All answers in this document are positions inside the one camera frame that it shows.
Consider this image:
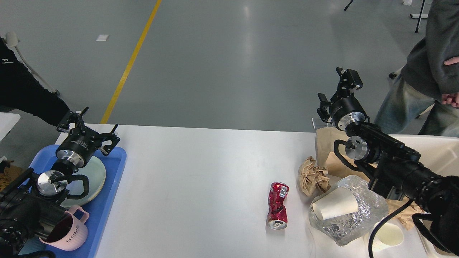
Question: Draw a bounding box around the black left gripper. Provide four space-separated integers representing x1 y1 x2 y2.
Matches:
56 107 121 169

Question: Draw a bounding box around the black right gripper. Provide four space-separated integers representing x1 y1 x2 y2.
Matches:
317 67 367 131

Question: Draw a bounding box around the light green plate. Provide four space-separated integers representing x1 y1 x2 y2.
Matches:
61 156 106 209

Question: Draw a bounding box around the pink mug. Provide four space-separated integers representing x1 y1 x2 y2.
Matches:
39 205 90 251

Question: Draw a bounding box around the crushed red soda can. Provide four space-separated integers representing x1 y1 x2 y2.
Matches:
267 182 289 230

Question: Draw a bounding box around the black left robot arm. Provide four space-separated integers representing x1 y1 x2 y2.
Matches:
1 107 120 258

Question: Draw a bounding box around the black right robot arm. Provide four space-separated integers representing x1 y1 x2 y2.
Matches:
317 67 459 255

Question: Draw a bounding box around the clear floor plate left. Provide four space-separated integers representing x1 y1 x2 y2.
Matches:
312 118 330 130

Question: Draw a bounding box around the brown paper bag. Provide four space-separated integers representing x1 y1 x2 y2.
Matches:
316 127 369 182

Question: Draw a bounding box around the white office chair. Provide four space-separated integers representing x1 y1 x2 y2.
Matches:
388 66 404 80

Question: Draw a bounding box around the blue plastic tray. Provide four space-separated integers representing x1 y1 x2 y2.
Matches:
20 147 127 258

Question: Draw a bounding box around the person in black clothes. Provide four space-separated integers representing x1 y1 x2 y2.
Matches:
0 41 70 127

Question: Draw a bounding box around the person in grey hoodie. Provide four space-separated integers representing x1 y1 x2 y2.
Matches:
374 0 459 137

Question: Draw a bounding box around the white paper cup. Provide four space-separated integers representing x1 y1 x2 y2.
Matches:
312 187 359 220
372 223 404 252

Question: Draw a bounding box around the black tripod stand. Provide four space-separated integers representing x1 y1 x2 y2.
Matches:
410 0 426 34

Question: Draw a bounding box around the crumpled clear plastic wrap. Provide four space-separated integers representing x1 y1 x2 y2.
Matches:
309 175 388 246

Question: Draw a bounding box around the white plastic bin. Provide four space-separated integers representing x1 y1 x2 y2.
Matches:
392 134 459 258

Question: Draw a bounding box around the white paper cup lower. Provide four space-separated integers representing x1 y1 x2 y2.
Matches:
372 223 404 252

